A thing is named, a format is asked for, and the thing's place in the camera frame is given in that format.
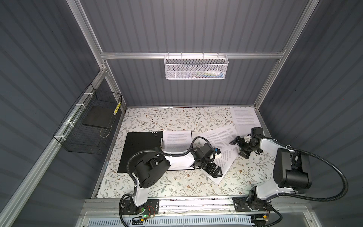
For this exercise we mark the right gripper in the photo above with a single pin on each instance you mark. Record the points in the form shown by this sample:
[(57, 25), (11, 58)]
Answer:
[(246, 154)]

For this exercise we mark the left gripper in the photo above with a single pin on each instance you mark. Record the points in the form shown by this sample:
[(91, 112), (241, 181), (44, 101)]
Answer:
[(215, 175)]

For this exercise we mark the printed paper sheet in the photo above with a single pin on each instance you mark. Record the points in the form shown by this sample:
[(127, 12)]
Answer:
[(244, 119), (177, 143), (220, 138)]

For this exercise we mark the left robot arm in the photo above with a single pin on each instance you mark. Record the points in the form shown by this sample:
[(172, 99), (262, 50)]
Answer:
[(146, 167)]

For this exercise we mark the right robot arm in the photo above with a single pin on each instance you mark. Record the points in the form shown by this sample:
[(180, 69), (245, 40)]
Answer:
[(290, 173)]

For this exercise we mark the floral table mat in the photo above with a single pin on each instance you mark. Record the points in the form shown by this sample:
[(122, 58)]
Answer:
[(240, 178)]

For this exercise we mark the pens in white basket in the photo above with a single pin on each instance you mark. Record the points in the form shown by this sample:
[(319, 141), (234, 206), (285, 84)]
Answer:
[(206, 75)]

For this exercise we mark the yellow marker pen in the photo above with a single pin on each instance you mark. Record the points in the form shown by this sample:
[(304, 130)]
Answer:
[(117, 109)]

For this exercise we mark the black pad in basket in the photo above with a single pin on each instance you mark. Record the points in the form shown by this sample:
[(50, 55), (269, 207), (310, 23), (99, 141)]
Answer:
[(99, 117)]

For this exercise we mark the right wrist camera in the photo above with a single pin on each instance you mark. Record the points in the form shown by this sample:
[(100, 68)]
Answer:
[(247, 138)]

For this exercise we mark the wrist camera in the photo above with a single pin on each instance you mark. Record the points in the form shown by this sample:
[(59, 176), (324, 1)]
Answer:
[(247, 138), (216, 153)]

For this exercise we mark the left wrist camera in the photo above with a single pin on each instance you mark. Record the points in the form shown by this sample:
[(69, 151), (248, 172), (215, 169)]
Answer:
[(216, 153)]

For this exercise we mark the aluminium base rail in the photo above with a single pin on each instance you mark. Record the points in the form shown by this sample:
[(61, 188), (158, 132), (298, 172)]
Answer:
[(169, 206)]

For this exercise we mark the white wire mesh basket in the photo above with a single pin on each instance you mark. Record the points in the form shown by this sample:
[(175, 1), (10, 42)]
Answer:
[(178, 65)]

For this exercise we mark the black wire basket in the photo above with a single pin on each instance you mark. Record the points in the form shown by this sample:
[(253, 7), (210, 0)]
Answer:
[(76, 137)]

